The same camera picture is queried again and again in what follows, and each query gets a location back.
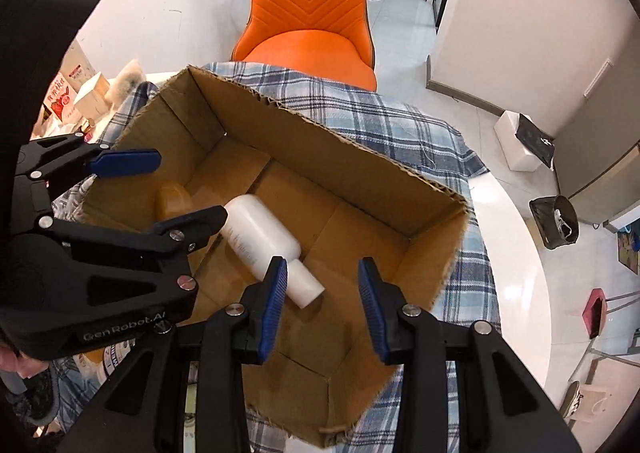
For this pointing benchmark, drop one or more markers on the white trash bin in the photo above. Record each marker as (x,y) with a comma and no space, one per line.
(525,146)

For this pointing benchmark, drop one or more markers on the strawberry milk carton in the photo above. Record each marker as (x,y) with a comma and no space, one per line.
(60,98)

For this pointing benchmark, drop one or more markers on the white plastic bottle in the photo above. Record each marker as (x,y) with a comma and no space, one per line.
(256,236)

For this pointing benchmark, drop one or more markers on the orange chair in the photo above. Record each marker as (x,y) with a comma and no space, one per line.
(324,38)

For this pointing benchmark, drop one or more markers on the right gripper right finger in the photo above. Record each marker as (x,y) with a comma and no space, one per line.
(404,334)

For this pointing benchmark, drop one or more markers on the small white box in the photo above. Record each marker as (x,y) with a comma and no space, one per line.
(90,101)

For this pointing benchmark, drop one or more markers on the person's left hand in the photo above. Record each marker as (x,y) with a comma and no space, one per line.
(16,362)

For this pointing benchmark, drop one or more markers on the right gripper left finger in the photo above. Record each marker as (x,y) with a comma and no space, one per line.
(240,334)

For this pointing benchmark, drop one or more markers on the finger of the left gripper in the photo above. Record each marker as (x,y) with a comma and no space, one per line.
(165,232)
(63,161)

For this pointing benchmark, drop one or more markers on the amber soap bar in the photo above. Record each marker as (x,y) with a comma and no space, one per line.
(171,201)

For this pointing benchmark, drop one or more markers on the beige plush toy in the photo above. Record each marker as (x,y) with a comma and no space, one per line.
(128,79)

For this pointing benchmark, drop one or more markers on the cardboard box with pretzel print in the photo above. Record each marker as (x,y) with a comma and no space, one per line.
(340,200)

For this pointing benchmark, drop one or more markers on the black bucket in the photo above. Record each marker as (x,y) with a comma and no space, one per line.
(556,221)

